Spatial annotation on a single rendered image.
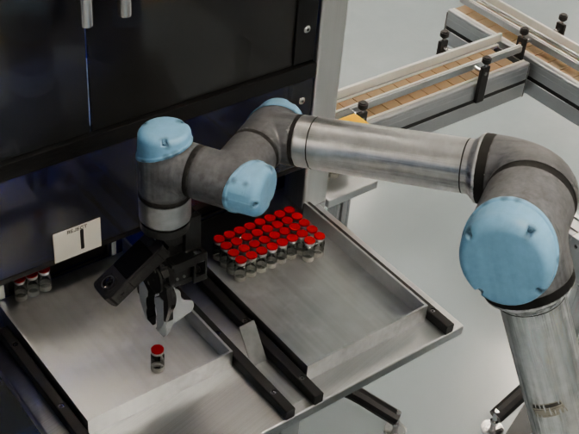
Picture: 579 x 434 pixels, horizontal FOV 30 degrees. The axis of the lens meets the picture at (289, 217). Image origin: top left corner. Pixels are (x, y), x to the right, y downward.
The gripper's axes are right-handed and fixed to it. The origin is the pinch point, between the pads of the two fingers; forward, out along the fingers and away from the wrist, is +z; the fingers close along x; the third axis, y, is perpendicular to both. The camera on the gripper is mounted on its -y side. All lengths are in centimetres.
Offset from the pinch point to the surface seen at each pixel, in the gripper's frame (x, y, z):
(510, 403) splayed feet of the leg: 6, 109, 89
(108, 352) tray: 7.6, -4.2, 9.8
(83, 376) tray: 5.2, -10.1, 9.9
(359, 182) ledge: 22, 61, 10
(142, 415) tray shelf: -6.6, -6.4, 10.3
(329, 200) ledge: 20, 52, 10
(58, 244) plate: 19.9, -5.6, -4.9
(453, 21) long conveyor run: 58, 121, 6
